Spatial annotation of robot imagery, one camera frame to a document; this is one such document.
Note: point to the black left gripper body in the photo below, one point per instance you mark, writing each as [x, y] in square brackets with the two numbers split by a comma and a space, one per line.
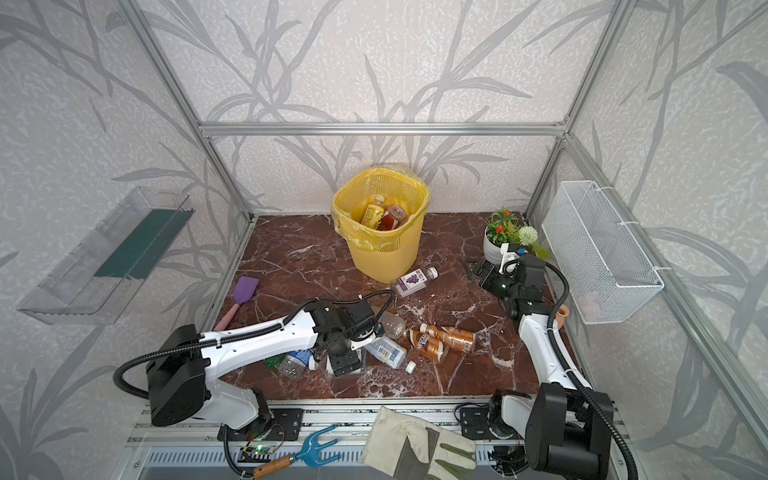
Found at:
[344, 363]

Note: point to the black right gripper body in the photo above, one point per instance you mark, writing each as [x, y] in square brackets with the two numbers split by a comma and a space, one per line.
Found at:
[487, 274]

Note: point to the square green label bottle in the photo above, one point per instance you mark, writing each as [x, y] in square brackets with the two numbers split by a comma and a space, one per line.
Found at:
[323, 363]

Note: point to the green plastic bottle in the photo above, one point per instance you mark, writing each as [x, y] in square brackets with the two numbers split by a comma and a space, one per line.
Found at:
[274, 362]

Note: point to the purple grape label bottle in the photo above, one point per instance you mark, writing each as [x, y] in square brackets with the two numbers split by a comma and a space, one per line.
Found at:
[415, 281]

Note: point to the yellow label tea bottle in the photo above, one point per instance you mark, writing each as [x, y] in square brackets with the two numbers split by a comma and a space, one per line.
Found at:
[374, 212]

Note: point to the red juice bottle yellow cap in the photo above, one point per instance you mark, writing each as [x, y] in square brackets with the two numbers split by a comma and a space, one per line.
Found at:
[393, 218]

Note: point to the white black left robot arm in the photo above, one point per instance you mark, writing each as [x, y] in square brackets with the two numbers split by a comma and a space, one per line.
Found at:
[183, 379]

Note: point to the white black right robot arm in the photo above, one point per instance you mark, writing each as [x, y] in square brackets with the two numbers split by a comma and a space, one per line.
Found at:
[568, 428]

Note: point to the yellow plastic waste bin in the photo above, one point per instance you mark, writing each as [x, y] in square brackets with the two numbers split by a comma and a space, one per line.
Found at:
[387, 267]

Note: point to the yellow bin liner bag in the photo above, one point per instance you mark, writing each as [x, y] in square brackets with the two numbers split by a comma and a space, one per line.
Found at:
[399, 186]

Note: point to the small terracotta vase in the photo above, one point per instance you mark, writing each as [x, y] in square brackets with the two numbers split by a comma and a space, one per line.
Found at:
[561, 316]

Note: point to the clear ribbed plastic bottle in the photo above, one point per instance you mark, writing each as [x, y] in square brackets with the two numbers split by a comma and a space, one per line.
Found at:
[393, 326]

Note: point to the white potted artificial plant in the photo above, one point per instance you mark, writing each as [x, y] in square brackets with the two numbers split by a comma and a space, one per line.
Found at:
[505, 227]

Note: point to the large clear water bottle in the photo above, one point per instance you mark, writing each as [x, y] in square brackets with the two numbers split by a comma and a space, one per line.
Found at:
[390, 353]

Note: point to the blue label water bottle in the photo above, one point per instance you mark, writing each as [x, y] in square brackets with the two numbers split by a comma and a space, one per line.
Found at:
[295, 363]

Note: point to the brown milk tea bottle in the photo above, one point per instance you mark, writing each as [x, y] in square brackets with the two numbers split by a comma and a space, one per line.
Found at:
[454, 338]

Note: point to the purple silicone spatula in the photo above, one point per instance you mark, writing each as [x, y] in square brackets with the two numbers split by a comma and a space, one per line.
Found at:
[244, 290]

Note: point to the teal garden hand fork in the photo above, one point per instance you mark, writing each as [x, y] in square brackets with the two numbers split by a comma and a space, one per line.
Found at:
[310, 454]

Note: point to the beige work glove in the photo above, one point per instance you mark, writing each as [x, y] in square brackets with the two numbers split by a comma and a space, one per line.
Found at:
[407, 447]

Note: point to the green circuit board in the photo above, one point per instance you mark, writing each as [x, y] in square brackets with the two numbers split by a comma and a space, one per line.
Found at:
[257, 453]

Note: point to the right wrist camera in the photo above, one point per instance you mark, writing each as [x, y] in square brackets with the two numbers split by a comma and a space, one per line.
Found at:
[510, 259]

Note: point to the white wire mesh basket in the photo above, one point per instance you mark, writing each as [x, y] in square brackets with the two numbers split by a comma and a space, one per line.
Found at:
[610, 276]

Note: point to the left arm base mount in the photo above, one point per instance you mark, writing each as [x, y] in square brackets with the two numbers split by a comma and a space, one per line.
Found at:
[285, 425]

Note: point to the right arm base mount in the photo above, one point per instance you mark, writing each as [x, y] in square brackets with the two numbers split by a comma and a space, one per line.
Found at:
[473, 421]

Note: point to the clear acrylic wall shelf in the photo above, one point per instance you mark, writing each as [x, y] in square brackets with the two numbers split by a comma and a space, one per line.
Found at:
[94, 284]

